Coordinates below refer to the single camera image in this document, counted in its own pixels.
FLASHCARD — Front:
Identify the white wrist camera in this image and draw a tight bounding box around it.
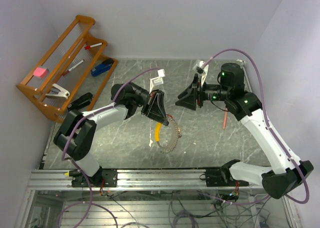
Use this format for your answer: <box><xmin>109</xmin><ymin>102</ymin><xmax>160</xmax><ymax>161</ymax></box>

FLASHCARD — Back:
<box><xmin>149</xmin><ymin>69</ymin><xmax>166</xmax><ymax>93</ymax></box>
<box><xmin>192</xmin><ymin>59</ymin><xmax>209</xmax><ymax>86</ymax></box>

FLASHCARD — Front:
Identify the orange wooden rack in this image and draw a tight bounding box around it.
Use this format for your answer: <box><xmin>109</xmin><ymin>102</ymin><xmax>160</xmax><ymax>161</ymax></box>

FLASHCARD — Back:
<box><xmin>16</xmin><ymin>15</ymin><xmax>108</xmax><ymax>123</ymax></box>

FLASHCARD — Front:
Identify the orange pencil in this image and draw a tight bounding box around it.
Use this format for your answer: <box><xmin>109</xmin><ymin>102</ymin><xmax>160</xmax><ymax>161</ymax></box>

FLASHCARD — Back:
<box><xmin>222</xmin><ymin>107</ymin><xmax>228</xmax><ymax>130</ymax></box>

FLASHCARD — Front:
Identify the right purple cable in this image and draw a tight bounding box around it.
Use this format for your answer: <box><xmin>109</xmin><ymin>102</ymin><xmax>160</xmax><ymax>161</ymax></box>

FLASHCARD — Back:
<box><xmin>203</xmin><ymin>48</ymin><xmax>311</xmax><ymax>204</ymax></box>

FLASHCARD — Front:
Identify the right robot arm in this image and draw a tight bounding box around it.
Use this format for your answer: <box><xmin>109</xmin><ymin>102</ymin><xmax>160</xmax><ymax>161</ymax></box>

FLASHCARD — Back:
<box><xmin>175</xmin><ymin>60</ymin><xmax>314</xmax><ymax>199</ymax></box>

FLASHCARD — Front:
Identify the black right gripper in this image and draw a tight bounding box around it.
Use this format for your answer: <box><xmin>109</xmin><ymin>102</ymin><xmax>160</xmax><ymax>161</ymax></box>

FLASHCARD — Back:
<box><xmin>175</xmin><ymin>73</ymin><xmax>231</xmax><ymax>110</ymax></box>

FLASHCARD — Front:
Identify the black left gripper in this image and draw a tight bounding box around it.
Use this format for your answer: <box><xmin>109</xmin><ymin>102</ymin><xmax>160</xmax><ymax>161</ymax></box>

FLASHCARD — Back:
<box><xmin>128</xmin><ymin>82</ymin><xmax>169</xmax><ymax>127</ymax></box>

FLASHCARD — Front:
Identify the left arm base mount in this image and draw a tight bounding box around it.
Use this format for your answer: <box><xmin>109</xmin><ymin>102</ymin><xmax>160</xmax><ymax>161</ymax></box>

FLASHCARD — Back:
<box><xmin>64</xmin><ymin>168</ymin><xmax>118</xmax><ymax>188</ymax></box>

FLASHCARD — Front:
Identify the white stapler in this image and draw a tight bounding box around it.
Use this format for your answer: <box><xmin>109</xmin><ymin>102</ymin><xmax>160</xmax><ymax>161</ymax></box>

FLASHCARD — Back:
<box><xmin>45</xmin><ymin>83</ymin><xmax>70</xmax><ymax>100</ymax></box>

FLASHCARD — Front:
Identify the blue stapler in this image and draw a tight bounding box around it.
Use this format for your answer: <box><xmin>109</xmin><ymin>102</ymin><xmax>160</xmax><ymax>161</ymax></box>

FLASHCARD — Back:
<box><xmin>90</xmin><ymin>58</ymin><xmax>114</xmax><ymax>77</ymax></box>

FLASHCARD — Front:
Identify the large keyring with yellow handle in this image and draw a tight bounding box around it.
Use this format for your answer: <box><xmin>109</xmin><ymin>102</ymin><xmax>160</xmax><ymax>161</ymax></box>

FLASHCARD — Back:
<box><xmin>154</xmin><ymin>114</ymin><xmax>182</xmax><ymax>154</ymax></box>

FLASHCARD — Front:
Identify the brown tipped marker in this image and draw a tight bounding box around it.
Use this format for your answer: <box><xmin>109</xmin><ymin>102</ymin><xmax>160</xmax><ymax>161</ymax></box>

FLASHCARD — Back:
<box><xmin>62</xmin><ymin>59</ymin><xmax>84</xmax><ymax>76</ymax></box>

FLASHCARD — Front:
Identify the black stapler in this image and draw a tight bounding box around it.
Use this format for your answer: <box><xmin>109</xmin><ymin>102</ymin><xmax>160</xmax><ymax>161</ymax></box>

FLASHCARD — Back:
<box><xmin>67</xmin><ymin>92</ymin><xmax>93</xmax><ymax>111</ymax></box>

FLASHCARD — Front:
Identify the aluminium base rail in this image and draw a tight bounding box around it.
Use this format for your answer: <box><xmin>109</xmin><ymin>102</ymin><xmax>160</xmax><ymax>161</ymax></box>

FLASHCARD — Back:
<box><xmin>26</xmin><ymin>169</ymin><xmax>291</xmax><ymax>191</ymax></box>

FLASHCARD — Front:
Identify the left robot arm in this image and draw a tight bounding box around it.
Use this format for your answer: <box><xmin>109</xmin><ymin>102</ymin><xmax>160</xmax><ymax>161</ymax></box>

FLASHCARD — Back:
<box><xmin>53</xmin><ymin>82</ymin><xmax>169</xmax><ymax>187</ymax></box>

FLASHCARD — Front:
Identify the red capped marker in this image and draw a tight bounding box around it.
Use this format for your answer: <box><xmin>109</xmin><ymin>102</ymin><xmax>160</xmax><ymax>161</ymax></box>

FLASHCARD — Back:
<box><xmin>84</xmin><ymin>42</ymin><xmax>103</xmax><ymax>50</ymax></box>

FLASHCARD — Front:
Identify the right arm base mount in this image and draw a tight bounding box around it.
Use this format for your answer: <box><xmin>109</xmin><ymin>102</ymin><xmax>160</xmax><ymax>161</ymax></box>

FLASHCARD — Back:
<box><xmin>199</xmin><ymin>159</ymin><xmax>249</xmax><ymax>187</ymax></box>

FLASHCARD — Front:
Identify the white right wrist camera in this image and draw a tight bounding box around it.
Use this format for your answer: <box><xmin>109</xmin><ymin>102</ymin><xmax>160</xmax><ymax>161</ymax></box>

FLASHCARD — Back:
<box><xmin>192</xmin><ymin>59</ymin><xmax>209</xmax><ymax>86</ymax></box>

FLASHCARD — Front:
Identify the pink eraser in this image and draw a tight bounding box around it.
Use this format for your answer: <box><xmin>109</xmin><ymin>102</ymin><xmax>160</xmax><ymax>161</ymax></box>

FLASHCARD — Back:
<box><xmin>33</xmin><ymin>66</ymin><xmax>49</xmax><ymax>79</ymax></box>

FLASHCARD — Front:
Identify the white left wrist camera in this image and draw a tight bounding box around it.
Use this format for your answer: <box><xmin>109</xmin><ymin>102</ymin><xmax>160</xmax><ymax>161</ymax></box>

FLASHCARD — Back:
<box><xmin>149</xmin><ymin>69</ymin><xmax>166</xmax><ymax>93</ymax></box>

